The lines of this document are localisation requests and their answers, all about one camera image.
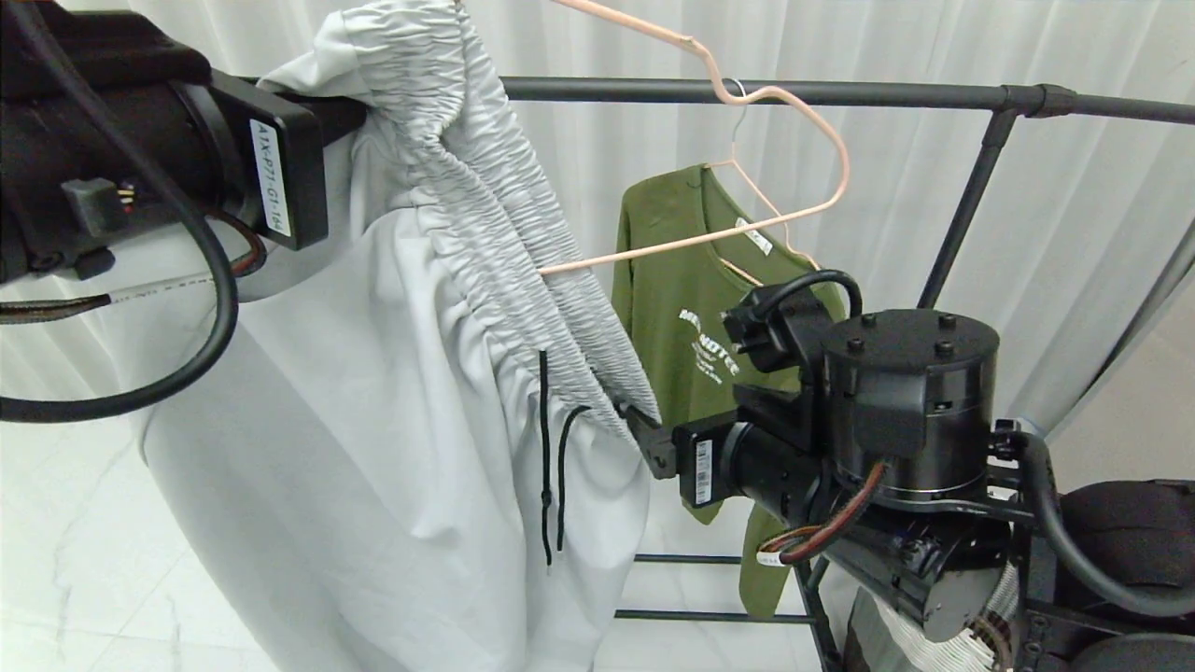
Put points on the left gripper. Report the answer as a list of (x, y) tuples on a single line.
[(280, 177)]

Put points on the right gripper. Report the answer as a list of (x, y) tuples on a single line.
[(747, 467)]

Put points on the green shirt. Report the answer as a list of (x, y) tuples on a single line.
[(672, 280)]

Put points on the pink clothes hanger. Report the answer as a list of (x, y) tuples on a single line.
[(653, 246), (775, 216)]

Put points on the pale grey shorts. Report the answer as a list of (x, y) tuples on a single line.
[(373, 420)]

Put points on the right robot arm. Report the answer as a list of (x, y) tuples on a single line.
[(906, 392)]

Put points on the white laundry basket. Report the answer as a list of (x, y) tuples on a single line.
[(896, 644)]

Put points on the black clothes rack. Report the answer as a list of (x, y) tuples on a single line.
[(887, 93)]

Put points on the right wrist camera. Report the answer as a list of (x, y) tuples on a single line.
[(780, 327)]

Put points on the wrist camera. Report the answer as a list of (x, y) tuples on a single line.
[(780, 327), (93, 56)]

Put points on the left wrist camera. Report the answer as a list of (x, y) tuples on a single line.
[(93, 56)]

